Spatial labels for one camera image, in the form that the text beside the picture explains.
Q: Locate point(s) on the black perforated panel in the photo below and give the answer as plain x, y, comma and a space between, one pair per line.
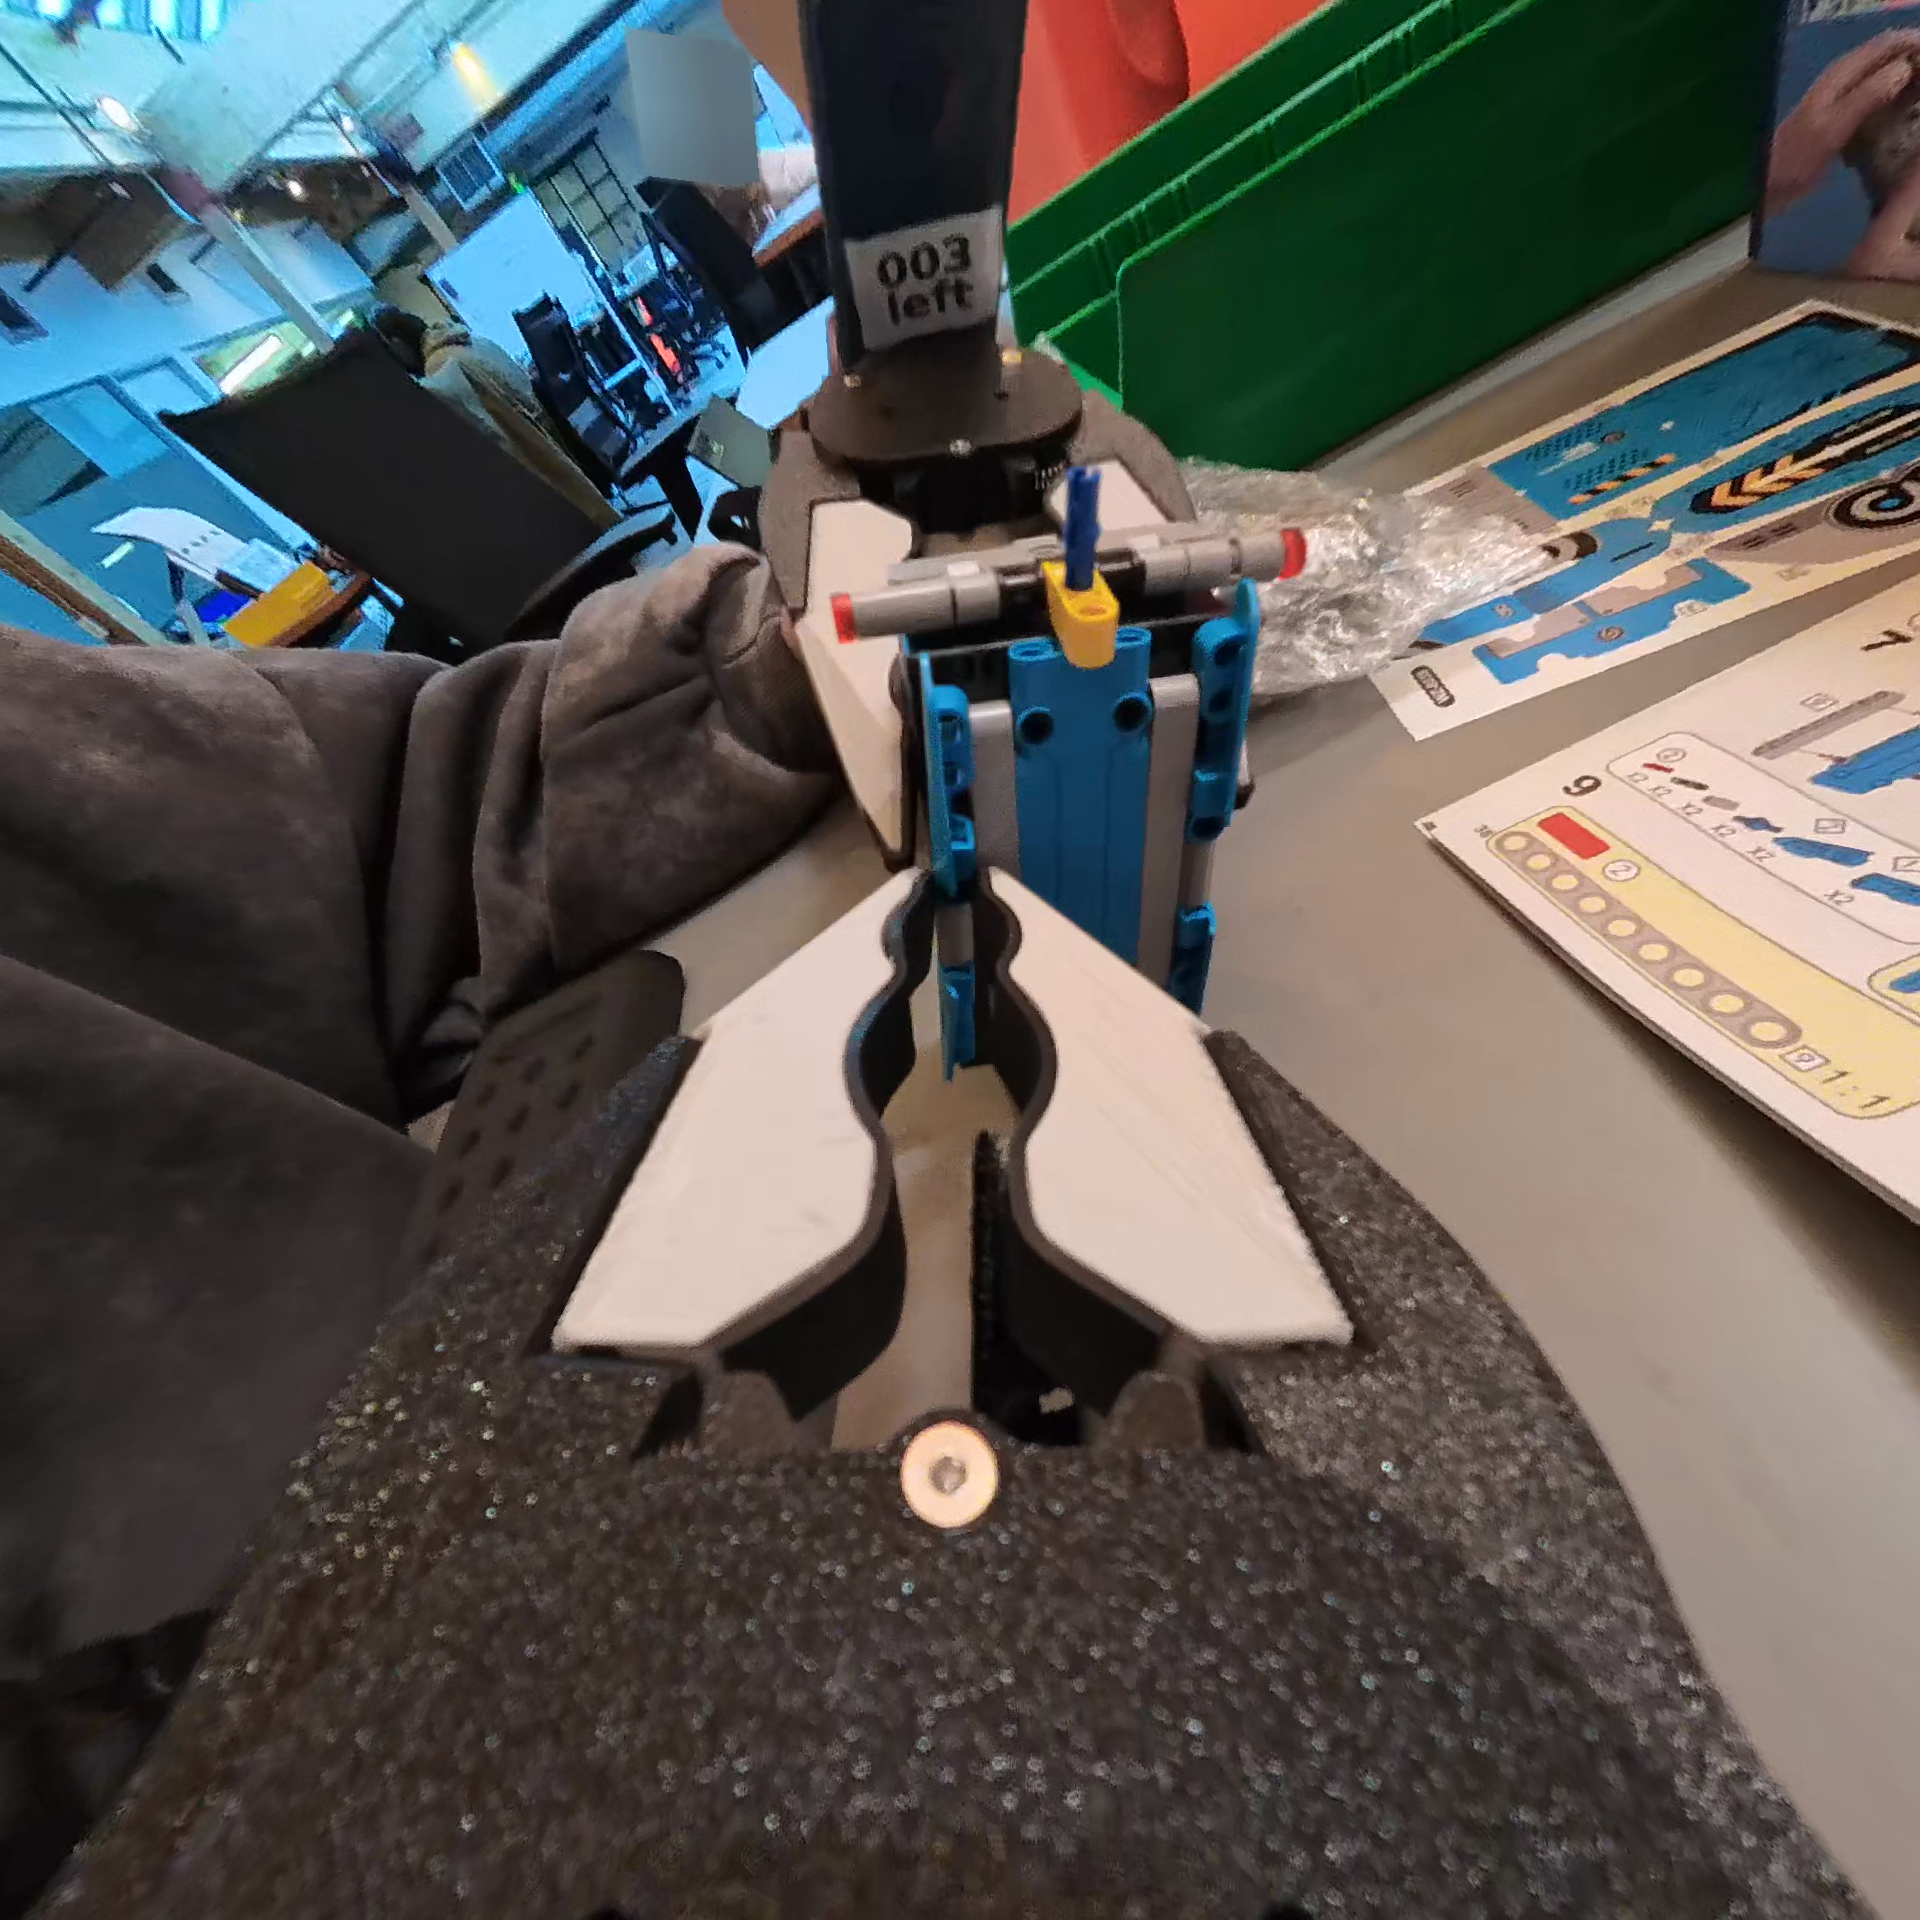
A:
555, 1096

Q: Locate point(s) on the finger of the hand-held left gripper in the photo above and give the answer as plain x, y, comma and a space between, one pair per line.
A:
855, 690

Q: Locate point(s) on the clear plastic bag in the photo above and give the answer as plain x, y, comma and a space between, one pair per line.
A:
1351, 571

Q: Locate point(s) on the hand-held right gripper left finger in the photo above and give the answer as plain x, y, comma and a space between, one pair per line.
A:
737, 1201

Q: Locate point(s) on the grey desk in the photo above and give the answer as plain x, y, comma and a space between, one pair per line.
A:
1620, 1201

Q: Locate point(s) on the yellow box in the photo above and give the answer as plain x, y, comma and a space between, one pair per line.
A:
295, 602

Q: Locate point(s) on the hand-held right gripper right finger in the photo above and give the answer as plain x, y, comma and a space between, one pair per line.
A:
1186, 1201

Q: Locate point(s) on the orange plastic case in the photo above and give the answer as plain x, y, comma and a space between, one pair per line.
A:
1140, 76

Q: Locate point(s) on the green plastic bin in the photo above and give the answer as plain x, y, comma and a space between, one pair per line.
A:
1351, 211

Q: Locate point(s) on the instruction booklet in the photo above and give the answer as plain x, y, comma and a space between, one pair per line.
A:
1740, 871

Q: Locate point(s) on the blue sticker sheet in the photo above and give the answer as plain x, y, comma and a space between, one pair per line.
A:
1681, 509

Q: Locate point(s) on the black blue brick model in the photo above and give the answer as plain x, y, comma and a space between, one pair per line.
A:
1081, 780

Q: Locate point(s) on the person's left forearm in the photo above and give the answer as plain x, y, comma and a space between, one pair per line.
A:
602, 780

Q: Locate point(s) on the black office chair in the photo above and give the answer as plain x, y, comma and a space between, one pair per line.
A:
422, 480

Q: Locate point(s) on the blue curved brick panel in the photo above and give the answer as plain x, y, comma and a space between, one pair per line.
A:
950, 767

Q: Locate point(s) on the robot kit box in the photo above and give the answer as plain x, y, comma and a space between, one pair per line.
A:
1846, 136

